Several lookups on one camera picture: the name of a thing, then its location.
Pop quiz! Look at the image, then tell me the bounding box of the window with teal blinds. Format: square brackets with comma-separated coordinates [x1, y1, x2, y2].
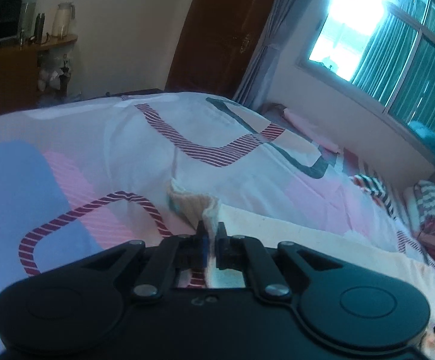
[295, 0, 435, 169]

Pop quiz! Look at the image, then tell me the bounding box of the wooden shelf cabinet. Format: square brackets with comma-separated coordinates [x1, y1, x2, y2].
[0, 34, 78, 116]

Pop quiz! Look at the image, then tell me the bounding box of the glass jar on shelf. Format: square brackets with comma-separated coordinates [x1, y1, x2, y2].
[52, 2, 75, 38]

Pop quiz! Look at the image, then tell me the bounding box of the striped pillow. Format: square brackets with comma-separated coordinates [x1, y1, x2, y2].
[404, 180, 435, 260]

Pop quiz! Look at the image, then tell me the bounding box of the patterned white pink quilt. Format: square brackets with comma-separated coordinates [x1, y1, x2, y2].
[0, 91, 435, 360]

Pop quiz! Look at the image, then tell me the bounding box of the grey left curtain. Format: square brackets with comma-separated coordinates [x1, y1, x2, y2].
[233, 0, 310, 110]

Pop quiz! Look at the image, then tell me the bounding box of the teal plush on sill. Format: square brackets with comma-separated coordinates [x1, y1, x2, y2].
[408, 120, 435, 157]

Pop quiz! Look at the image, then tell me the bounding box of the pink small pillow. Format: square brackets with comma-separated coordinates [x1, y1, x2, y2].
[283, 108, 342, 154]

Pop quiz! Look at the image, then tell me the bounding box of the striped purple bedsheet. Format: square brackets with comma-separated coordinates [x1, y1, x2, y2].
[258, 102, 413, 238]

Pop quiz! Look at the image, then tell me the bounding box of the striped folded garment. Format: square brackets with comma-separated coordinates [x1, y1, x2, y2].
[350, 174, 397, 219]

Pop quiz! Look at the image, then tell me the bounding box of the dark wooden door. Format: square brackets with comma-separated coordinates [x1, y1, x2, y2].
[165, 0, 274, 98]

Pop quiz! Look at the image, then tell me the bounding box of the cream knit sweater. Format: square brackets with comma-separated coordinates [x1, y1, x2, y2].
[167, 180, 435, 359]

